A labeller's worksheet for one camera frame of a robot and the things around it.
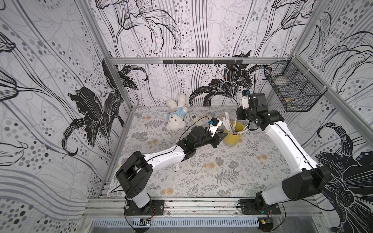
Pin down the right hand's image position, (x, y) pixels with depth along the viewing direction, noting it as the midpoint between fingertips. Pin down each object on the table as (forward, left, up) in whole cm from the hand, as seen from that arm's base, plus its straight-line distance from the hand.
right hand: (241, 108), depth 80 cm
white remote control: (+10, +32, -25) cm, 41 cm away
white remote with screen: (+14, +26, -26) cm, 39 cm away
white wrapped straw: (-6, -3, -13) cm, 14 cm away
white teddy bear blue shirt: (+6, +40, -18) cm, 44 cm away
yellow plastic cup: (-8, +2, -21) cm, 22 cm away
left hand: (-14, +10, -6) cm, 18 cm away
